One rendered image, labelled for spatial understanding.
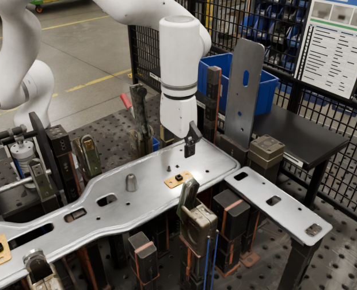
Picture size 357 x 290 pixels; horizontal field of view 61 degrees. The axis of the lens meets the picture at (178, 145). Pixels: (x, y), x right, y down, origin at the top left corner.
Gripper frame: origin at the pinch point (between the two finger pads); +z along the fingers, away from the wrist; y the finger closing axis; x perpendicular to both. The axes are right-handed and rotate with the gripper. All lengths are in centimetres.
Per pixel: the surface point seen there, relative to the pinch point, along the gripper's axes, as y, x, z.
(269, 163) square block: 11.9, 24.9, 10.5
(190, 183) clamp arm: 13.0, -6.2, 0.9
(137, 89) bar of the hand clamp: -19.8, -0.5, -8.4
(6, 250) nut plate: -3.7, -45.1, 12.2
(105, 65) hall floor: -344, 123, 113
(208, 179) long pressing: 4.9, 6.9, 12.4
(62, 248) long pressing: 3.0, -34.9, 12.7
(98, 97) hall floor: -256, 74, 113
